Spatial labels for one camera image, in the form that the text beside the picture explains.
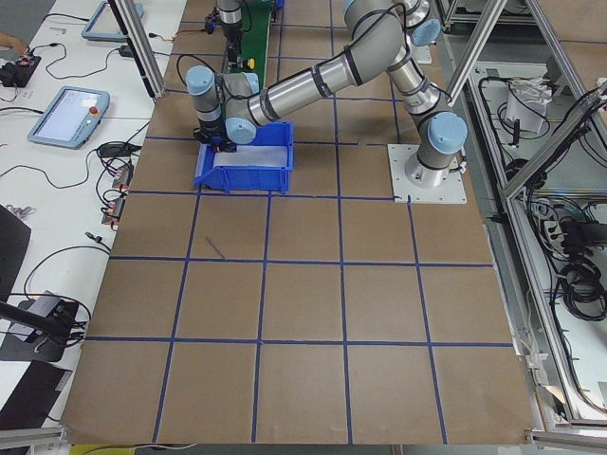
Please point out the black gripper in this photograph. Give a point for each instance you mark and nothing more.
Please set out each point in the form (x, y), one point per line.
(210, 128)
(231, 40)

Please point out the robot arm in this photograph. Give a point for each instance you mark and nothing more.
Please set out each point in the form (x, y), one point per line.
(232, 107)
(231, 21)

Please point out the green conveyor belt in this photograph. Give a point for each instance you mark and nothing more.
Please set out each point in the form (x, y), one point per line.
(257, 19)

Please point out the white foam bin liner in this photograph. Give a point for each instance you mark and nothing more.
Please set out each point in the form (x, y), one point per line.
(258, 156)

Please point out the left blue plastic bin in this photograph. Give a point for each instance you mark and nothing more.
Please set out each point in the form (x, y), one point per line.
(249, 178)

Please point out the black power adapter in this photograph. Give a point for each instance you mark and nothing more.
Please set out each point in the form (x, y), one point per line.
(126, 51)

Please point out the far teach pendant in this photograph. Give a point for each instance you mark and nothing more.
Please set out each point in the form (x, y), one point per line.
(103, 26)

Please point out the teach pendant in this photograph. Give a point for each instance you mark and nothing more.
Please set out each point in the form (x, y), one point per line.
(103, 26)
(71, 118)

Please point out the near teach pendant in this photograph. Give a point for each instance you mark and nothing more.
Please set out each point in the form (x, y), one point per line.
(71, 118)

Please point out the aluminium frame post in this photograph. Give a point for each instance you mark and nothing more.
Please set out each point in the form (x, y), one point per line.
(126, 15)

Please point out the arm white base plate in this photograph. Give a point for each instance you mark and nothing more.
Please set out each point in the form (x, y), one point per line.
(422, 54)
(413, 183)

